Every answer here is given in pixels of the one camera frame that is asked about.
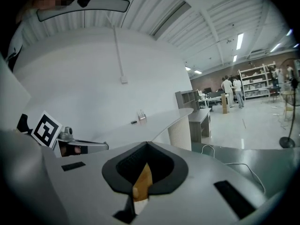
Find black standing fan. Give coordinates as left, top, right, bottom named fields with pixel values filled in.
left=278, top=58, right=300, bottom=150

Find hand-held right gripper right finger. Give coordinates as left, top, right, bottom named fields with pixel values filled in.
left=135, top=141, right=268, bottom=225

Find tall cardboard box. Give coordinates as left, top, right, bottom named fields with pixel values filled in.
left=220, top=93, right=230, bottom=114

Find white head mount band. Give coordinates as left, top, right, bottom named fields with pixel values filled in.
left=36, top=0, right=131, bottom=22

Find person's white shirt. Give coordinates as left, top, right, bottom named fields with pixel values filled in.
left=6, top=8, right=39, bottom=73

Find long ceiling light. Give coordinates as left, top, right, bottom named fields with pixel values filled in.
left=236, top=32, right=245, bottom=51

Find white cable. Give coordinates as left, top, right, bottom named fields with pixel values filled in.
left=201, top=144, right=266, bottom=195

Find white wall cable conduit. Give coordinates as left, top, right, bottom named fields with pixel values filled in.
left=112, top=24, right=128, bottom=84

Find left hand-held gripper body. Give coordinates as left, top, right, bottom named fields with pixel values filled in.
left=16, top=110, right=110, bottom=158

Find white work table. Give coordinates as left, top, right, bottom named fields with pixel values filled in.
left=198, top=96, right=223, bottom=108

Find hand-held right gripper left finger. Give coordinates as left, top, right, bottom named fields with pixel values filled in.
left=41, top=141, right=148, bottom=225

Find grey open shelf cabinet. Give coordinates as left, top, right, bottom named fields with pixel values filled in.
left=175, top=90, right=200, bottom=113

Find white storage rack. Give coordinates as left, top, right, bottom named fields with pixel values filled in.
left=238, top=60, right=278, bottom=100

